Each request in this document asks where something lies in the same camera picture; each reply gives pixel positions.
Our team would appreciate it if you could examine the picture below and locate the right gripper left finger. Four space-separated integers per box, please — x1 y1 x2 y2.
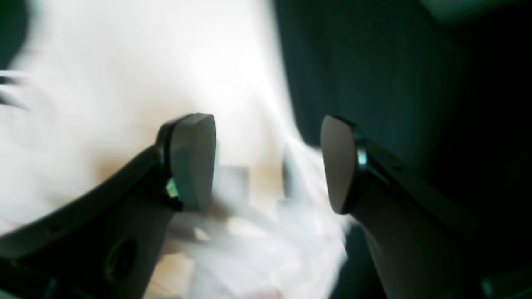
0 113 216 299

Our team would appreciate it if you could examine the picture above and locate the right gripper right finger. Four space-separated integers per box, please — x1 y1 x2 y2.
320 115 531 299

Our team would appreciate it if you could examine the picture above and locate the pink T-shirt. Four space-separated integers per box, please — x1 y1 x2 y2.
0 0 350 299

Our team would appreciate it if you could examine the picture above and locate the black table cloth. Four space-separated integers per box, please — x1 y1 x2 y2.
1 0 531 299

